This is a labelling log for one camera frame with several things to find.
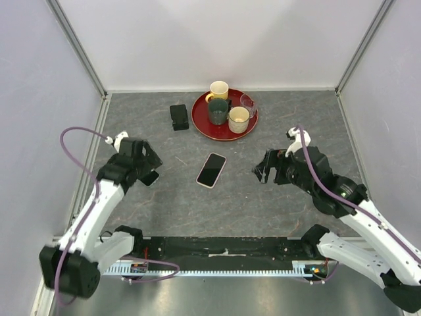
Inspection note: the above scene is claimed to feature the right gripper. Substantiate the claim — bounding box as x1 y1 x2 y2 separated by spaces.
252 147 317 196

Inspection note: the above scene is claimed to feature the black phone stand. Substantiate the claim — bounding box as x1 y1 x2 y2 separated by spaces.
170 104 189 131

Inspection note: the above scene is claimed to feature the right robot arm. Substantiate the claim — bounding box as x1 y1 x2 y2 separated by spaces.
253 146 420 313

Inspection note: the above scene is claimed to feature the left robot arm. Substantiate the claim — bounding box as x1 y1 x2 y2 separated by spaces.
39 134 162 298

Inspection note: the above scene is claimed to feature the white case smartphone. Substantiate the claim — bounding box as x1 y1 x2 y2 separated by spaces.
140 170 159 187

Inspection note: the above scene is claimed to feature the pink case smartphone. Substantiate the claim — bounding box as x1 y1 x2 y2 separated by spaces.
196 153 226 189

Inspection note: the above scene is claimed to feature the cream faceted cup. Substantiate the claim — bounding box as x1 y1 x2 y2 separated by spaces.
228 107 250 134

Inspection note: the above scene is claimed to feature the clear drinking glass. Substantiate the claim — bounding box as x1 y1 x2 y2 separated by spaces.
239 93 257 118

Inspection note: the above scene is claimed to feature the black round suction base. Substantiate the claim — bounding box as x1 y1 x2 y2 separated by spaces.
312 196 337 216

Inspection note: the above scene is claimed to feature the red round tray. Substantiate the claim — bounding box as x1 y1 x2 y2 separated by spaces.
191 91 259 142

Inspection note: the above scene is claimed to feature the dark green mug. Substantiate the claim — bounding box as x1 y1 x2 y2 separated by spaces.
208 98 229 126

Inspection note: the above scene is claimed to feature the yellow mug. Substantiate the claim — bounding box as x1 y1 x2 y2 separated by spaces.
205 80 229 103

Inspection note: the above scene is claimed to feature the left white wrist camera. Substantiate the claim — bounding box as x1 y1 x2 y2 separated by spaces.
105 131 129 152

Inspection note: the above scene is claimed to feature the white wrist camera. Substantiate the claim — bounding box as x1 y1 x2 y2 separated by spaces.
285 127 311 157
105 131 129 152

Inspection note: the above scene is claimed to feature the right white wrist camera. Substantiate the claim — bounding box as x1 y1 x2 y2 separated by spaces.
285 127 311 157

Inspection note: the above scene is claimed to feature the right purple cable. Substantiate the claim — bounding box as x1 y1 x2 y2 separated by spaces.
295 124 421 264

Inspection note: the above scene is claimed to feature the purple cable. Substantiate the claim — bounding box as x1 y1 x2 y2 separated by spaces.
295 124 421 264
54 126 181 307

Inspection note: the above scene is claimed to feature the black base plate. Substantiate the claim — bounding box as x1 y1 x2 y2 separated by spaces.
132 236 326 272

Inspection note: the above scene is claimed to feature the grey slotted cable duct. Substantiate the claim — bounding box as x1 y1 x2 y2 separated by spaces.
103 260 312 278

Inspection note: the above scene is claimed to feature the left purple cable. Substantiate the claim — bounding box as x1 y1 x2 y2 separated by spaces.
54 126 181 307

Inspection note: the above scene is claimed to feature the left aluminium frame post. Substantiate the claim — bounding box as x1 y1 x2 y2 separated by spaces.
46 0 107 99

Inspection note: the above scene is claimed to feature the aluminium frame post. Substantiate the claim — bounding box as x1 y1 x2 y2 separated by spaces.
335 0 395 97
46 0 107 99

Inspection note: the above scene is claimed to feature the right aluminium frame post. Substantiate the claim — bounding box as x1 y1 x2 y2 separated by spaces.
335 0 395 97

